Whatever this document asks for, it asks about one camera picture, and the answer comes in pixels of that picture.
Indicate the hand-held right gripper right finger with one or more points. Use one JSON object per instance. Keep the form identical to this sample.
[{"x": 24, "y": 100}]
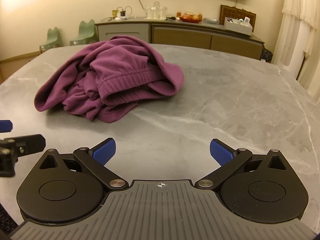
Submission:
[{"x": 221, "y": 151}]

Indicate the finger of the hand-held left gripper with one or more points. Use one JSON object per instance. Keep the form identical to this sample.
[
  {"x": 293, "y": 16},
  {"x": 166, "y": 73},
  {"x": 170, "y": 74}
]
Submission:
[
  {"x": 6, "y": 126},
  {"x": 30, "y": 143}
]

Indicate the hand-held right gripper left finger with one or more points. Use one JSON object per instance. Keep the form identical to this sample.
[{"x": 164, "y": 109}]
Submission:
[{"x": 103, "y": 151}]

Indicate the purple fleece pants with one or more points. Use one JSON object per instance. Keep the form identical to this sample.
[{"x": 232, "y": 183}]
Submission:
[{"x": 112, "y": 80}]

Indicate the small green plastic chair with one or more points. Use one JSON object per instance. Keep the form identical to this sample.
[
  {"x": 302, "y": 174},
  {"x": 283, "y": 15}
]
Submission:
[{"x": 51, "y": 41}]

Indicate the black bag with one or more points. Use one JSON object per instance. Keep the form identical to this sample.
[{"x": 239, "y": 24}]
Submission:
[{"x": 266, "y": 54}]

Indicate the large green plastic chair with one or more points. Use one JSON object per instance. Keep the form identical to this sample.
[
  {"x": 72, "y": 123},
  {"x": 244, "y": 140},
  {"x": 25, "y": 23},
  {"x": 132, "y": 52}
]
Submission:
[{"x": 86, "y": 33}]

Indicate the grey and brown sideboard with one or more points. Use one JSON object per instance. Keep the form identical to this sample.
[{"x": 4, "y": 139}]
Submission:
[{"x": 180, "y": 36}]

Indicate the white storage box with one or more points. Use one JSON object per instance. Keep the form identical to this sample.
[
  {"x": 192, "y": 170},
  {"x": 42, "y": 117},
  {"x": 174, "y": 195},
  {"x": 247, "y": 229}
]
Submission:
[{"x": 237, "y": 27}]

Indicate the clear glass dish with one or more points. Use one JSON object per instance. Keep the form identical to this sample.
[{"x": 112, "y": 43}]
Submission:
[{"x": 211, "y": 20}]

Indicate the orange items on cabinet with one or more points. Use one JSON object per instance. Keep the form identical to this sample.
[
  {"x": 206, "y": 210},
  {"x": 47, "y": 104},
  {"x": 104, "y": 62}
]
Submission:
[{"x": 190, "y": 18}]

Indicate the yellow jar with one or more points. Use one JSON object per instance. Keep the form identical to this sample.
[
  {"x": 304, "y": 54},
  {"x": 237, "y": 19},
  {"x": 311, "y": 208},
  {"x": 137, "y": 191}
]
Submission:
[{"x": 114, "y": 13}]

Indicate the brown framed board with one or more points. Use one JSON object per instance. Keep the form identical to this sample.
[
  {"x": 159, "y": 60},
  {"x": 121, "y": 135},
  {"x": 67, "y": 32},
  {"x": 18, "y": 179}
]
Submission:
[{"x": 231, "y": 11}]

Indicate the dark plate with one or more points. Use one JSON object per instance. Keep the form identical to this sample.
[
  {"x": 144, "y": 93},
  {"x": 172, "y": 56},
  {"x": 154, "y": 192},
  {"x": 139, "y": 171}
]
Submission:
[{"x": 170, "y": 18}]

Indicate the clear glassware set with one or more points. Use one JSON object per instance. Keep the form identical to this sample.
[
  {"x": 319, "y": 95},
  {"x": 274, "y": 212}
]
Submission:
[{"x": 155, "y": 11}]

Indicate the cream curtain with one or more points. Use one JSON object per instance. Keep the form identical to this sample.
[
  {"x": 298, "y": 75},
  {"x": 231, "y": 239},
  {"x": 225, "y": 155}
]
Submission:
[{"x": 300, "y": 17}]

